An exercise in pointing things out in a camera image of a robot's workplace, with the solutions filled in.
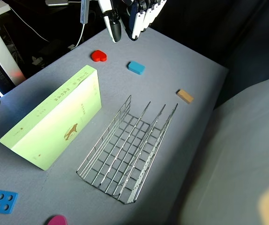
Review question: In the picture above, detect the pale green book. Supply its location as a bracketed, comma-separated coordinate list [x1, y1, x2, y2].
[0, 65, 102, 171]

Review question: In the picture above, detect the thin white cable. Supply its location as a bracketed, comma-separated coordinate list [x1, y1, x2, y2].
[0, 0, 50, 43]

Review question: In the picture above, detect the blue four-hole square block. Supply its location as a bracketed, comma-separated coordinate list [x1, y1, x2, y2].
[0, 190, 19, 215]

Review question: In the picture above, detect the silver flat device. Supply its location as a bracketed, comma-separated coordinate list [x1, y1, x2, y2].
[45, 0, 69, 7]

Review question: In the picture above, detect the red heart block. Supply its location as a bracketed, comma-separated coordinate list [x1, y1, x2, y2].
[91, 50, 107, 63]

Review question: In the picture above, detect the blue rounded block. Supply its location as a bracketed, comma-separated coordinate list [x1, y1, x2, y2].
[127, 61, 146, 76]

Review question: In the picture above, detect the pink block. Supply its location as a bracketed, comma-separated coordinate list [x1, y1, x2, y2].
[46, 215, 68, 225]

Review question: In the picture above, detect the grey table cloth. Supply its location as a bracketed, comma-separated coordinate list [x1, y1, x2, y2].
[0, 20, 229, 225]

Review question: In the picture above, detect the silver usb hub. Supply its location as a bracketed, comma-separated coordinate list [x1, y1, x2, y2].
[80, 0, 90, 24]

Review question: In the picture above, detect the wire metal rack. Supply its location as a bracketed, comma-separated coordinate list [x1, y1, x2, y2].
[75, 95, 179, 205]

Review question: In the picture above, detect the tan wooden block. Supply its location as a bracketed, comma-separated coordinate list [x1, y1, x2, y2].
[177, 89, 194, 105]

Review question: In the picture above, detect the blurred grey cover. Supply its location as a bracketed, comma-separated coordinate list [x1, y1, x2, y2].
[179, 72, 269, 225]

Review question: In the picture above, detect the white cable with plug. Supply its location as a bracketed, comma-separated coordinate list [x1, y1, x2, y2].
[67, 22, 86, 50]

